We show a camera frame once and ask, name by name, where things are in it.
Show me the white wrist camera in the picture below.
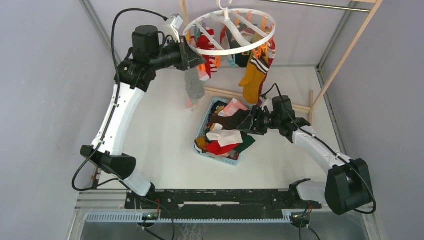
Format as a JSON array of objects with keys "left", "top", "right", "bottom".
[
  {"left": 162, "top": 14, "right": 184, "bottom": 43},
  {"left": 259, "top": 96, "right": 274, "bottom": 112}
]

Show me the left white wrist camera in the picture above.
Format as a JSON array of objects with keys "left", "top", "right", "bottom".
[{"left": 162, "top": 14, "right": 184, "bottom": 43}]

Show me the black patterned hanging sock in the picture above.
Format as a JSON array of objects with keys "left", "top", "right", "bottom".
[{"left": 228, "top": 23, "right": 263, "bottom": 69}]

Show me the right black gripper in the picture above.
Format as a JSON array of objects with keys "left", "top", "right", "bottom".
[{"left": 236, "top": 105, "right": 281, "bottom": 136}]

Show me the wooden drying rack frame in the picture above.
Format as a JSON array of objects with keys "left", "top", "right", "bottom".
[{"left": 183, "top": 0, "right": 383, "bottom": 122}]

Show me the pink patterned hanging sock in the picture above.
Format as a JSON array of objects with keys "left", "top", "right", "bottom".
[{"left": 187, "top": 98, "right": 198, "bottom": 112}]

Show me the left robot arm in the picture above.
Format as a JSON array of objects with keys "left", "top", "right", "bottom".
[{"left": 80, "top": 25, "right": 206, "bottom": 209}]

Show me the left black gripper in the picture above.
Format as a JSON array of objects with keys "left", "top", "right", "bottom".
[{"left": 149, "top": 36, "right": 205, "bottom": 72}]

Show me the blue plastic laundry basket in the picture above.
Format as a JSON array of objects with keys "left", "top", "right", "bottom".
[{"left": 193, "top": 98, "right": 252, "bottom": 166}]

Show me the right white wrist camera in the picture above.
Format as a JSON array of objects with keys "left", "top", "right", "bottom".
[{"left": 259, "top": 96, "right": 274, "bottom": 112}]

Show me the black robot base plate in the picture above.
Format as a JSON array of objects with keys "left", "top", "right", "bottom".
[{"left": 124, "top": 189, "right": 322, "bottom": 221}]

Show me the dark brown sock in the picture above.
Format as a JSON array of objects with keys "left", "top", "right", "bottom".
[{"left": 209, "top": 109, "right": 250, "bottom": 130}]

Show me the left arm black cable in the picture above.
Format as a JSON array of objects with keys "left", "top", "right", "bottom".
[{"left": 71, "top": 8, "right": 170, "bottom": 192}]

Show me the dark green sock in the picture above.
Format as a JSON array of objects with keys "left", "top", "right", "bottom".
[{"left": 233, "top": 133, "right": 256, "bottom": 153}]

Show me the red white hanging sock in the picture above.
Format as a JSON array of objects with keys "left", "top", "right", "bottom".
[{"left": 194, "top": 32, "right": 221, "bottom": 82}]

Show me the white round clip hanger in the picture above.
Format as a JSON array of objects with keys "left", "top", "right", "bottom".
[{"left": 183, "top": 0, "right": 277, "bottom": 57}]

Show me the grey beige striped sock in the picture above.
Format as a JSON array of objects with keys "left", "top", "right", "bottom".
[{"left": 184, "top": 68, "right": 206, "bottom": 101}]

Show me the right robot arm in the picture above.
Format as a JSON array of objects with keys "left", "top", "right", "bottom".
[{"left": 237, "top": 95, "right": 377, "bottom": 215}]

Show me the mustard striped sock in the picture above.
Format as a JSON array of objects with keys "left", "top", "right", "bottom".
[{"left": 238, "top": 55, "right": 270, "bottom": 104}]

